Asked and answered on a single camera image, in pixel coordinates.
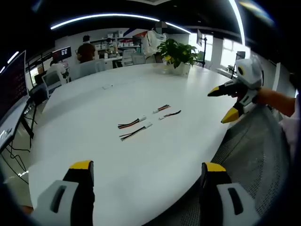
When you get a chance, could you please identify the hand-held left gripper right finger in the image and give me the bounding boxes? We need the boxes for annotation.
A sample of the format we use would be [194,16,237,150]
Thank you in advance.
[199,161,262,226]

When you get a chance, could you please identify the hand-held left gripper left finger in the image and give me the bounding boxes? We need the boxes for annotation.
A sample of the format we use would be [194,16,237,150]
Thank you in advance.
[32,160,95,226]

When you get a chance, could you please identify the white JST socket with wires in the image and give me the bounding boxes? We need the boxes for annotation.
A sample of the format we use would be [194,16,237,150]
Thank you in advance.
[158,110,182,121]
[152,105,171,115]

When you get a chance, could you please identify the white JST connector with wires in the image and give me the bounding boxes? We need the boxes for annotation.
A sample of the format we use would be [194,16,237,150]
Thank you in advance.
[119,122,153,142]
[118,116,147,129]

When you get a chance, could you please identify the grey mesh chair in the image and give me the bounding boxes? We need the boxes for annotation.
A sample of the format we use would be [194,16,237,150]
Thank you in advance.
[181,105,293,226]

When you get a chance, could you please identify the white ceiling light strip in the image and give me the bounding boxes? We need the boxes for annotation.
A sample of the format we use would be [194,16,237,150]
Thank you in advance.
[228,0,247,46]
[50,13,191,34]

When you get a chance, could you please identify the person's white shirt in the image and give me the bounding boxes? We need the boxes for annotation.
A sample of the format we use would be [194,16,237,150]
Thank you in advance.
[278,95,301,167]

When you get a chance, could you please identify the monitor on black stand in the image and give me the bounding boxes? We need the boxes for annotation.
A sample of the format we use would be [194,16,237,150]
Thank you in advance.
[197,29,208,68]

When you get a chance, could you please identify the potted green plant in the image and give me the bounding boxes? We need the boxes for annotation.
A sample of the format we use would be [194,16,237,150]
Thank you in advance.
[157,38,201,76]

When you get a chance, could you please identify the desk with black legs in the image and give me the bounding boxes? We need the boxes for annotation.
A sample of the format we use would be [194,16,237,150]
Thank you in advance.
[0,98,39,153]

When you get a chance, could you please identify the white office chair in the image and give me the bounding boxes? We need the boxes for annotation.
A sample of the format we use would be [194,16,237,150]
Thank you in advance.
[121,49,136,67]
[79,58,106,78]
[41,70,63,98]

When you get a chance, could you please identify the shelf with white boxes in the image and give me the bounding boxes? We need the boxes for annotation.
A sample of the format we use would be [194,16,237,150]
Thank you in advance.
[90,30,142,60]

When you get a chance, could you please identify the large monitor with text screen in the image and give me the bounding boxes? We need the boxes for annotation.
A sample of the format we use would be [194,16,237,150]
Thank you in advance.
[0,50,31,113]

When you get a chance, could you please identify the dark monitor with red screen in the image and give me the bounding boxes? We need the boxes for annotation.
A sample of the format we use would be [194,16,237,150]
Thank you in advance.
[52,46,72,63]

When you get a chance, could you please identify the black floor cables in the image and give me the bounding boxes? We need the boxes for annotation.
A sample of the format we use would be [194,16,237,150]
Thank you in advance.
[1,137,31,186]

